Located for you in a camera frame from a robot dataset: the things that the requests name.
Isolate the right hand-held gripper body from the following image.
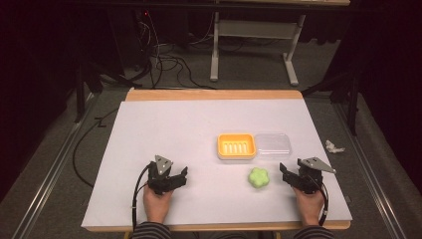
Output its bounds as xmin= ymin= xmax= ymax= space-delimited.
xmin=296 ymin=156 xmax=337 ymax=195

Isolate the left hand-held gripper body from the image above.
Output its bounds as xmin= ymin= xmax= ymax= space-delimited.
xmin=146 ymin=154 xmax=177 ymax=195

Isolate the person's left hand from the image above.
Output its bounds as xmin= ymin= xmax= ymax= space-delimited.
xmin=142 ymin=187 xmax=174 ymax=224

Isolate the person's right hand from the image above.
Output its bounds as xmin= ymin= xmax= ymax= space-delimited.
xmin=293 ymin=186 xmax=325 ymax=227

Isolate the clear plastic soap dish lid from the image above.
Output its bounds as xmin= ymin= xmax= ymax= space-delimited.
xmin=254 ymin=132 xmax=293 ymax=158

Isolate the green flower-shaped soap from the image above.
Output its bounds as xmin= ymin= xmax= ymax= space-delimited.
xmin=247 ymin=166 xmax=271 ymax=189

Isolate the crumpled white paper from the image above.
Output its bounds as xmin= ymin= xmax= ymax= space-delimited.
xmin=324 ymin=139 xmax=346 ymax=154

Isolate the white table cover sheet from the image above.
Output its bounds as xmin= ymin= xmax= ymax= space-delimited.
xmin=81 ymin=99 xmax=353 ymax=229

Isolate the yellow soap dish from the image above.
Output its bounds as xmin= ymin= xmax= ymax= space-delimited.
xmin=216 ymin=132 xmax=258 ymax=161

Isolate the black metal stand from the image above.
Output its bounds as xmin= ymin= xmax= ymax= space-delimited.
xmin=301 ymin=71 xmax=361 ymax=137
xmin=73 ymin=56 xmax=143 ymax=124

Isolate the dark computer tower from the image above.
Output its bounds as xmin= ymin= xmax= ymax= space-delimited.
xmin=107 ymin=9 xmax=154 ymax=79

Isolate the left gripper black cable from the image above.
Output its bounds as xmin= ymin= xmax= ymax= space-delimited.
xmin=131 ymin=162 xmax=157 ymax=233

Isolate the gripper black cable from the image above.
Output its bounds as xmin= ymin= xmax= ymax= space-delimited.
xmin=311 ymin=174 xmax=330 ymax=227
xmin=131 ymin=162 xmax=157 ymax=233

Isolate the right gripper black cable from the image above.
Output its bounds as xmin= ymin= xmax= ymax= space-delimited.
xmin=311 ymin=174 xmax=330 ymax=227

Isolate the metal floor rail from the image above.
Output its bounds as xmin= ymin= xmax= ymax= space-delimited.
xmin=11 ymin=93 xmax=98 ymax=239
xmin=332 ymin=103 xmax=404 ymax=239

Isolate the black floor cable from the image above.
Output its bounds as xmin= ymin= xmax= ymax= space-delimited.
xmin=72 ymin=108 xmax=119 ymax=189

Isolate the tangle of floor cables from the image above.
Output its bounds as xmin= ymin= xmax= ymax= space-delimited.
xmin=137 ymin=13 xmax=218 ymax=91

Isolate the white metal desk frame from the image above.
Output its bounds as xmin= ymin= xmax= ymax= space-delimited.
xmin=209 ymin=11 xmax=307 ymax=88

